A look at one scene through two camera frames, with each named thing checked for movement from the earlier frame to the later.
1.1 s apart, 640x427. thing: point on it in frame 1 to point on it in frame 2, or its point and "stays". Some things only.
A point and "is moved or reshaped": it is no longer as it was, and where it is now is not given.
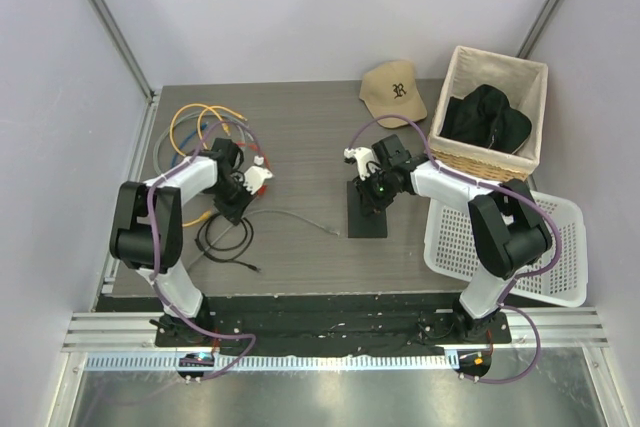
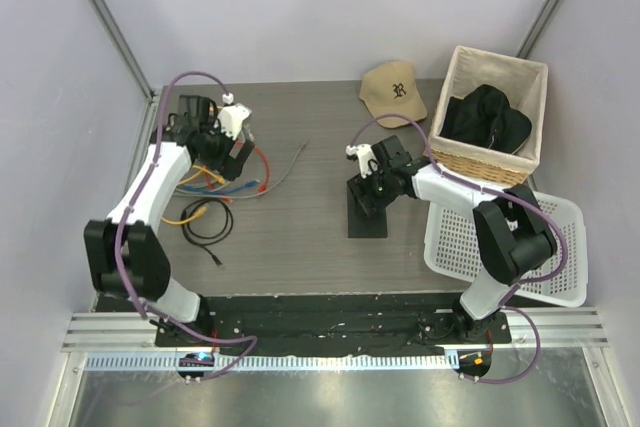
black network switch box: (360, 225) stays
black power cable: (232, 260) to (185, 217)
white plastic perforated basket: (452, 248) stays
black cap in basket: (485, 117) stays
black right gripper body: (377, 190) stays
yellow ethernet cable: (202, 218) to (186, 220)
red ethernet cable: (261, 190) stays
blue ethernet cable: (182, 143) is moved or reshaped
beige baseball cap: (390, 88) stays
